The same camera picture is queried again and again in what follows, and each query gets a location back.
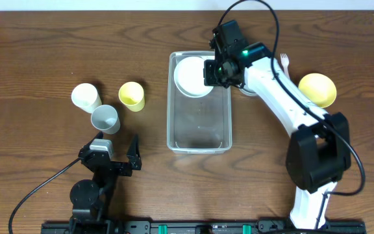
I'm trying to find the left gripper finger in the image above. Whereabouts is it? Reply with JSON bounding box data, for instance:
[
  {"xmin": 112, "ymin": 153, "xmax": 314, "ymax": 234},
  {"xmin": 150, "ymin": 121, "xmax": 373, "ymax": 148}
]
[
  {"xmin": 127, "ymin": 135, "xmax": 142, "ymax": 163},
  {"xmin": 92, "ymin": 131, "xmax": 104, "ymax": 142}
]

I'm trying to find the grey bowl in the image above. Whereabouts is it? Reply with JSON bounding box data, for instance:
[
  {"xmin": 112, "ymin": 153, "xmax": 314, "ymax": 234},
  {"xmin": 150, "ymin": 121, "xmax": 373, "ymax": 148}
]
[{"xmin": 240, "ymin": 86, "xmax": 258, "ymax": 97}]

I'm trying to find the white bowl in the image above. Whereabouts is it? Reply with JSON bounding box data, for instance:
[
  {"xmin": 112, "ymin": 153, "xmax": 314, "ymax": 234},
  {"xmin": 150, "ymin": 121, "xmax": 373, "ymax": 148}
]
[{"xmin": 174, "ymin": 57, "xmax": 213, "ymax": 98}]

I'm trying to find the yellow bowl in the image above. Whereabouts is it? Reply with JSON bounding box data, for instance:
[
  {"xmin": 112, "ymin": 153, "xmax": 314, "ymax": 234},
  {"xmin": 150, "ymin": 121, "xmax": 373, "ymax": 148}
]
[{"xmin": 298, "ymin": 73, "xmax": 337, "ymax": 108}]

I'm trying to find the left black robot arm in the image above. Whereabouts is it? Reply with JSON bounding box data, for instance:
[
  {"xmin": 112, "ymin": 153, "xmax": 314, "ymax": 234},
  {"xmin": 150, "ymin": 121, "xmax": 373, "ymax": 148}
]
[{"xmin": 69, "ymin": 132, "xmax": 142, "ymax": 233}]

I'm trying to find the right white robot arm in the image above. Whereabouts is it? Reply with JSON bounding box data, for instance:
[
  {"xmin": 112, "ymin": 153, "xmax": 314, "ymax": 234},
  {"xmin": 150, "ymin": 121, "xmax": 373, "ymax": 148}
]
[{"xmin": 204, "ymin": 42, "xmax": 351, "ymax": 229}]

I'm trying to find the clear plastic container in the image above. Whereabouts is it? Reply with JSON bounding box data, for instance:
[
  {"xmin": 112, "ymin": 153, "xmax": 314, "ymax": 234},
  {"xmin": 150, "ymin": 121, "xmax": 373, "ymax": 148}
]
[{"xmin": 167, "ymin": 51, "xmax": 232, "ymax": 154}]

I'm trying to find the grey cup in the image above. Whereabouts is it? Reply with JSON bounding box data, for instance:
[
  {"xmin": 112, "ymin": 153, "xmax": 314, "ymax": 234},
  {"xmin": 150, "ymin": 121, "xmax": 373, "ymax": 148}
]
[{"xmin": 91, "ymin": 105, "xmax": 121, "ymax": 135}]

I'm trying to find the white cup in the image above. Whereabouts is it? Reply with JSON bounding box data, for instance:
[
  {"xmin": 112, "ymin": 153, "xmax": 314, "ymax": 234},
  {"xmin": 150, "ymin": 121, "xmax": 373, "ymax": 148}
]
[{"xmin": 71, "ymin": 83, "xmax": 102, "ymax": 114}]

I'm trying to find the yellow cup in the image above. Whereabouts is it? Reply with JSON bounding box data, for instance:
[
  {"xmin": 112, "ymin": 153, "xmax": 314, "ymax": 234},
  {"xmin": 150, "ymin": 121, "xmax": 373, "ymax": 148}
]
[{"xmin": 118, "ymin": 81, "xmax": 145, "ymax": 112}]

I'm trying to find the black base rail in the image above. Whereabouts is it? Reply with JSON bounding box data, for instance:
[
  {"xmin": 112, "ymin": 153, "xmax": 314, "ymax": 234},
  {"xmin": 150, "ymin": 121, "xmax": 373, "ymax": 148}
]
[{"xmin": 41, "ymin": 219, "xmax": 367, "ymax": 234}]

